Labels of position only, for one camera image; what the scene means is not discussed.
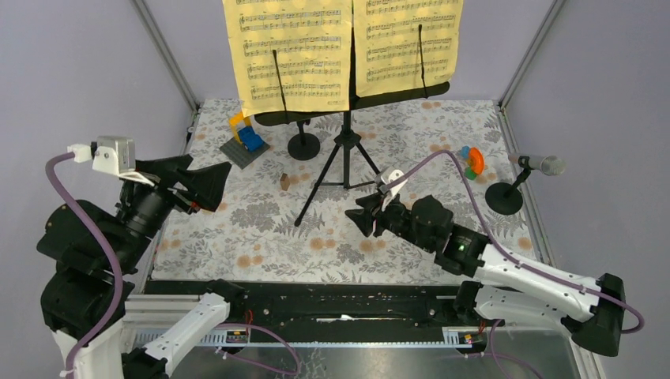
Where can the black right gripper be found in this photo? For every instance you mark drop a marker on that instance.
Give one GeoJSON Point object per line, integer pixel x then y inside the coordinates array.
{"type": "Point", "coordinates": [363, 218]}

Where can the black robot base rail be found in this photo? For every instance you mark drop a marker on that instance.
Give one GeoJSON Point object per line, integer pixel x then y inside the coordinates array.
{"type": "Point", "coordinates": [355, 313]}

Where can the black left microphone stand base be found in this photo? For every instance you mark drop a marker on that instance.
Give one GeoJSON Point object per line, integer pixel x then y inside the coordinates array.
{"type": "Point", "coordinates": [303, 146]}

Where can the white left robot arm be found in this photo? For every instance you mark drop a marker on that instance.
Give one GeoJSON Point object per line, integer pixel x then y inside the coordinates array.
{"type": "Point", "coordinates": [84, 301]}

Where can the floral patterned table cloth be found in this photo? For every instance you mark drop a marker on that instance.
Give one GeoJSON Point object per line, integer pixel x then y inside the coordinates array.
{"type": "Point", "coordinates": [252, 236]}

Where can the silver grey microphone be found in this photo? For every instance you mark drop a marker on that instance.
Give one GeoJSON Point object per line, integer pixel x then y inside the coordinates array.
{"type": "Point", "coordinates": [548, 165]}

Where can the black microphone stand base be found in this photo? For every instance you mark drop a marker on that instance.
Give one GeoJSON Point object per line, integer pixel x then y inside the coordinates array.
{"type": "Point", "coordinates": [303, 146]}
{"type": "Point", "coordinates": [505, 198]}

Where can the orange rainbow ring toy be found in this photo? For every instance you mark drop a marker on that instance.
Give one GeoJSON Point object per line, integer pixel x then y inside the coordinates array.
{"type": "Point", "coordinates": [474, 160]}

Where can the grey building block baseplate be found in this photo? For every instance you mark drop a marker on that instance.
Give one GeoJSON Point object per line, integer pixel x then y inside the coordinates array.
{"type": "Point", "coordinates": [239, 155]}

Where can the black tripod music stand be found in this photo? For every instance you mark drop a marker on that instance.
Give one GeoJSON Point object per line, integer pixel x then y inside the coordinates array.
{"type": "Point", "coordinates": [348, 139]}

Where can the yellow sheet music page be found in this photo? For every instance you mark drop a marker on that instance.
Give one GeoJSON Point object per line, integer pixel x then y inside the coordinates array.
{"type": "Point", "coordinates": [404, 44]}
{"type": "Point", "coordinates": [290, 55]}

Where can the small wooden block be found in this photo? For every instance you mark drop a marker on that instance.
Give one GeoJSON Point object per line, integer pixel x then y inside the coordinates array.
{"type": "Point", "coordinates": [285, 182]}

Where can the yellow toy block frame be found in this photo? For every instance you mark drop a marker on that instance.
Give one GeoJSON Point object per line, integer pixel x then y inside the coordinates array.
{"type": "Point", "coordinates": [238, 122]}

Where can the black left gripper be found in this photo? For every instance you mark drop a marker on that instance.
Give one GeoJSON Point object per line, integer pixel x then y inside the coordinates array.
{"type": "Point", "coordinates": [207, 183]}

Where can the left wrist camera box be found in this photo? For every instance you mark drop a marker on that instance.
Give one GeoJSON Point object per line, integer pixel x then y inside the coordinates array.
{"type": "Point", "coordinates": [111, 155]}

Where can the blue toy block car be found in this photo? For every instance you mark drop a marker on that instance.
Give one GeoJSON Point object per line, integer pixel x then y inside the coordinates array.
{"type": "Point", "coordinates": [250, 140]}

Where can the black right microphone stand base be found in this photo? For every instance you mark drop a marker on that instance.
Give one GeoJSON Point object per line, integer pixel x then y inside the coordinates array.
{"type": "Point", "coordinates": [505, 198]}

